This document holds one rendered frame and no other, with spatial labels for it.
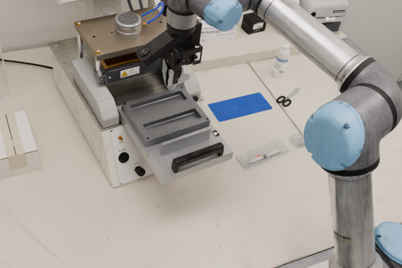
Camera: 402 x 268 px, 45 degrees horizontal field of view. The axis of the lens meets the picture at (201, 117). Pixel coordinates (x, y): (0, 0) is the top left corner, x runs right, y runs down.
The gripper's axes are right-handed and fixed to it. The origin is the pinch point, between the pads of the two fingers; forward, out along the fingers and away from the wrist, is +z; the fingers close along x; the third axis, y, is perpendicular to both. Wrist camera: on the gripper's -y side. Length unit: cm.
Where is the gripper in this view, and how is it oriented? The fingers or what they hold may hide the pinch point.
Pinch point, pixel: (167, 87)
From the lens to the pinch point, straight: 132.1
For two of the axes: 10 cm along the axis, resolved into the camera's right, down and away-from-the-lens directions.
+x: -5.1, -6.3, 5.8
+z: -1.2, 7.2, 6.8
